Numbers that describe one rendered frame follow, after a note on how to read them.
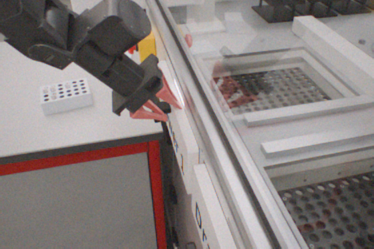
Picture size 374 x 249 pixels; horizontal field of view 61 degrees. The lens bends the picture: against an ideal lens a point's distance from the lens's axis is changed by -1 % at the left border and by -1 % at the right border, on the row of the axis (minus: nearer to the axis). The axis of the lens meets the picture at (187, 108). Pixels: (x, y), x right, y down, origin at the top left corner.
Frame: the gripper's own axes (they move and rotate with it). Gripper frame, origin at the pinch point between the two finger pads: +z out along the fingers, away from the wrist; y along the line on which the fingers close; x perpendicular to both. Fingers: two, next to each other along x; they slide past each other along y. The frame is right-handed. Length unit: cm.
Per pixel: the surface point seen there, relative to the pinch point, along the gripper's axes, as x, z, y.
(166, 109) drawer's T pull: 2.2, 0.6, -1.2
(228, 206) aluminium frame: -24.1, -1.2, 5.0
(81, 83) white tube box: 32.7, -3.6, -23.4
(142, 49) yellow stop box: 32.8, 1.6, -4.8
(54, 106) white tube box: 25.5, -7.0, -29.3
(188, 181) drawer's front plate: -11.0, 5.7, -3.7
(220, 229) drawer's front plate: -24.7, 0.9, 2.0
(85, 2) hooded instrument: 83, -8, -20
